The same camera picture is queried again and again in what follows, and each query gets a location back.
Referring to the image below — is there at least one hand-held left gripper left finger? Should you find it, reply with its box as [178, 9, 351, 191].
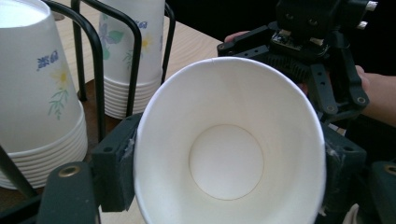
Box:
[91, 113, 144, 213]

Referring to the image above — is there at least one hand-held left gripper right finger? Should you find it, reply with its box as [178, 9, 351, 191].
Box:
[321, 122, 369, 213]

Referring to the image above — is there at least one black wire cup holder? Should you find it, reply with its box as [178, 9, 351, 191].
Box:
[0, 0, 177, 200]

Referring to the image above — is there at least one stack of floral paper cups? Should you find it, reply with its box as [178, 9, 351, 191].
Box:
[0, 0, 90, 190]
[98, 0, 166, 120]

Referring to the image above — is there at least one single white paper cup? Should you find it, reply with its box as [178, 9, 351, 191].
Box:
[133, 56, 327, 224]

